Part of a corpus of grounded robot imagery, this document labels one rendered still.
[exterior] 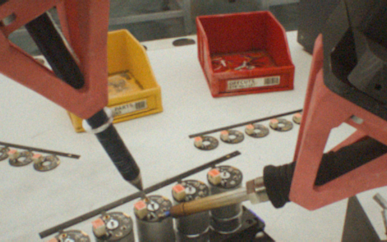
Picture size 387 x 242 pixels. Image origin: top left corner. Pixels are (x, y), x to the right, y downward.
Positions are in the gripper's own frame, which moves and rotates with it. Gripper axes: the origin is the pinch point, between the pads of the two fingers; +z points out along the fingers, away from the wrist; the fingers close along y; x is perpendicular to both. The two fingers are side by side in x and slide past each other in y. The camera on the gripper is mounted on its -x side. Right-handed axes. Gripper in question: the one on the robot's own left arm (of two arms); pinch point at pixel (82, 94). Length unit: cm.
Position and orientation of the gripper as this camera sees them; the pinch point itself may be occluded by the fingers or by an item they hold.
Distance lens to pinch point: 23.5
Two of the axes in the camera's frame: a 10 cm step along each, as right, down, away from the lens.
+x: -7.6, 5.8, -2.8
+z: 3.0, 7.0, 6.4
